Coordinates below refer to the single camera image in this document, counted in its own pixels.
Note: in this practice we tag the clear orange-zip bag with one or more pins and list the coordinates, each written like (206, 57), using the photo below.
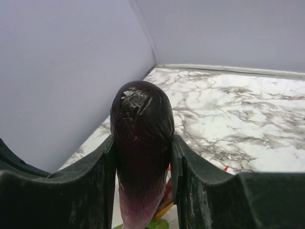
(166, 202)

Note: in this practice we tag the purple eggplant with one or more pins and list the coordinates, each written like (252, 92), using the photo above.
(142, 128)

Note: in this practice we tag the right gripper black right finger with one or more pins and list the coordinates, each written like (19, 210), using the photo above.
(209, 198)

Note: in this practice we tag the green leaf vegetable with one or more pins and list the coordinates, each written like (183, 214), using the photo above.
(158, 223)

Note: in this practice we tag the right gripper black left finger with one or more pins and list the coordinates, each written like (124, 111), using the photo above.
(80, 196)

